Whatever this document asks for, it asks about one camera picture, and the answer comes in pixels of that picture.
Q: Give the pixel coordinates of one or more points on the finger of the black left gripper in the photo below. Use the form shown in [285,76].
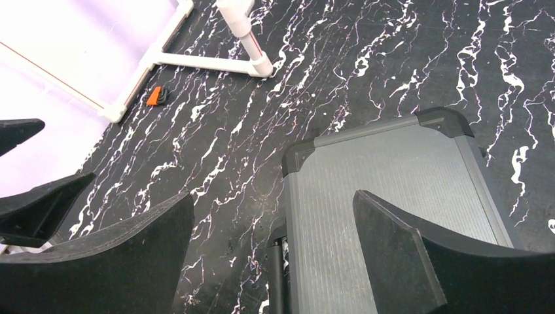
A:
[16,132]
[32,218]

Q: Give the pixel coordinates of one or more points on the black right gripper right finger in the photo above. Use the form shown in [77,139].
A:
[416,266]

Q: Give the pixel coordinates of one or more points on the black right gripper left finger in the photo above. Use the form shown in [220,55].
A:
[132,266]

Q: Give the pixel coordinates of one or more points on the black poker set case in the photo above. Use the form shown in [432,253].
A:
[326,260]

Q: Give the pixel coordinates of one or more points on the orange hex key set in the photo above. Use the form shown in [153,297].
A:
[159,96]

